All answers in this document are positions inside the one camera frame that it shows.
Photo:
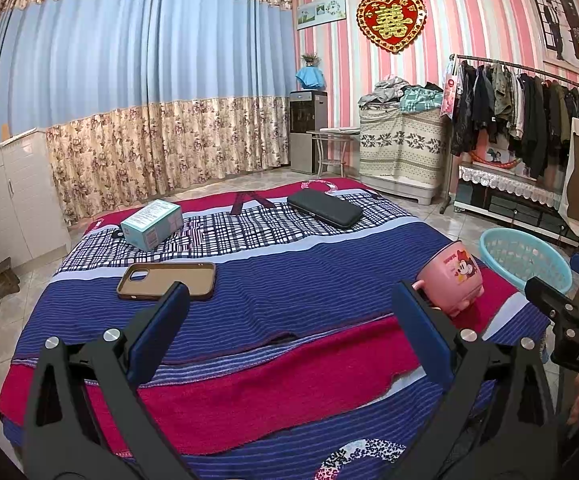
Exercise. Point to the blue and floral curtain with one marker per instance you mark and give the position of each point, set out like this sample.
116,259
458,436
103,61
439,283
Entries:
134,70

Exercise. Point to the small potted plant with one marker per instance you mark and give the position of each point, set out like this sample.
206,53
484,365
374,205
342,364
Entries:
311,60

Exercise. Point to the low dark cabinet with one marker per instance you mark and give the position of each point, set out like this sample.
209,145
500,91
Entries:
514,215

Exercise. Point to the small metal side table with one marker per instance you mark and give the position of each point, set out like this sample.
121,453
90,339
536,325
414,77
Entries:
332,133

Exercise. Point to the cartoon printed box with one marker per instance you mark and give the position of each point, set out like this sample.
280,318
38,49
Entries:
497,157

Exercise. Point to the pink and white hanging bag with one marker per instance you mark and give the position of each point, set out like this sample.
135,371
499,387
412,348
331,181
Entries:
450,90

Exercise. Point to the phone with brown case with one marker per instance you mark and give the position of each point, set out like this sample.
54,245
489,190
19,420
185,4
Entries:
179,280

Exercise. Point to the teal cardboard box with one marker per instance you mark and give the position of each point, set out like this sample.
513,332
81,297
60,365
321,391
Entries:
149,225

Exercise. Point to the white cabinet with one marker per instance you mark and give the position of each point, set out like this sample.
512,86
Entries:
14,195

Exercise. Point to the grey water dispenser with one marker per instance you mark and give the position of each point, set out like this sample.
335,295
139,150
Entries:
307,132

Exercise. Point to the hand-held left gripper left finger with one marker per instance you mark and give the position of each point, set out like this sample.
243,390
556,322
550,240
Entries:
162,332

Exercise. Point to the white lace cloth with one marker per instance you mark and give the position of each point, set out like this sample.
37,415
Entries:
509,182

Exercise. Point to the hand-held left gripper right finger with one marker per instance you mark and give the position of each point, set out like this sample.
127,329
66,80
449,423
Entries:
419,332

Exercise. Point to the light blue plastic basket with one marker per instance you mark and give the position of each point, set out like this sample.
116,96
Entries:
524,260

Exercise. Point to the patterned beige cover cloth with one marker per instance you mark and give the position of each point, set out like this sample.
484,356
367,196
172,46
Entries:
402,145

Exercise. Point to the black zip case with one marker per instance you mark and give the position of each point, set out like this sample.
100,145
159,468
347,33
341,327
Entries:
324,209

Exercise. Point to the teal patterned cloth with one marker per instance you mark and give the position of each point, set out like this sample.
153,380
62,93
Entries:
419,100

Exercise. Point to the red heart wall decoration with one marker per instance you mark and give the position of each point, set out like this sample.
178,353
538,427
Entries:
392,22

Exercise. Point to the metal clothes rack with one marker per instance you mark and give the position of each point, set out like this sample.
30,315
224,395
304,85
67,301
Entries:
519,66

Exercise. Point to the row of hanging dark clothes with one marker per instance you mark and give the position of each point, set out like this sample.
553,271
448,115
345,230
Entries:
524,110

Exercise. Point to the pink cartoon mug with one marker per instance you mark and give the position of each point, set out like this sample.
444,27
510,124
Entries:
454,275

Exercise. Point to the framed silhouette wall picture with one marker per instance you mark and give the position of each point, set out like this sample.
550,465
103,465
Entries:
562,25

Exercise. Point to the grey clothes pile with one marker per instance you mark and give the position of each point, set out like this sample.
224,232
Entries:
384,92

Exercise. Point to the landscape wall picture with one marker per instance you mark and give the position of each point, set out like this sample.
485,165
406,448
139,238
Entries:
321,11

